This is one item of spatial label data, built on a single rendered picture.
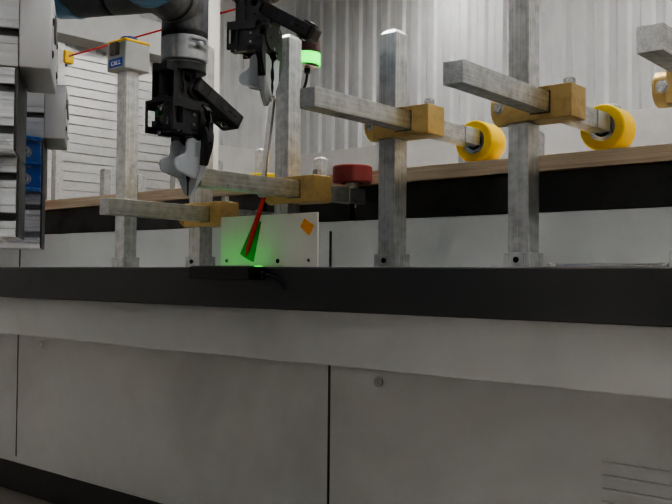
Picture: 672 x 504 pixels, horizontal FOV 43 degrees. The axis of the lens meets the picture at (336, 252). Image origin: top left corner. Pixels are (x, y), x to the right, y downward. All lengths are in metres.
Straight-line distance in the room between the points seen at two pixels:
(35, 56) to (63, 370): 1.71
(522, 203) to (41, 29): 0.73
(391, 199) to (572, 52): 8.40
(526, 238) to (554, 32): 8.66
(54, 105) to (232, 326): 0.57
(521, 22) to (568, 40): 8.48
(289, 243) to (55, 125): 0.46
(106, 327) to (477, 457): 0.93
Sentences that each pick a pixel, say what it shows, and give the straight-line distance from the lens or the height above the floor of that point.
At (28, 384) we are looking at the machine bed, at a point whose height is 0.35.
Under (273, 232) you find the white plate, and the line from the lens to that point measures 1.62.
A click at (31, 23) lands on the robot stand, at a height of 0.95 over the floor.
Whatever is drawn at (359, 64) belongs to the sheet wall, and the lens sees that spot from 11.64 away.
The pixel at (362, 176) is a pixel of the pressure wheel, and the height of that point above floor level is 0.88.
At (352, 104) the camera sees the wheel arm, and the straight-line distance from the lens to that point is 1.32.
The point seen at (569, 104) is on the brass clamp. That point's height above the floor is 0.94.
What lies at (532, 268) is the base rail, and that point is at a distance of 1.29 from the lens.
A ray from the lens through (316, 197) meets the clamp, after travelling 1.56.
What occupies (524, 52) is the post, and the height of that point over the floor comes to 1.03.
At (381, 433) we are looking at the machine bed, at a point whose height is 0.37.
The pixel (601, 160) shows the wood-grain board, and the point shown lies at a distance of 1.50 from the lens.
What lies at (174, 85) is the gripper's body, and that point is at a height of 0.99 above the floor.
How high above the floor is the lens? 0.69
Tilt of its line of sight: 2 degrees up
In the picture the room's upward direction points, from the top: 1 degrees clockwise
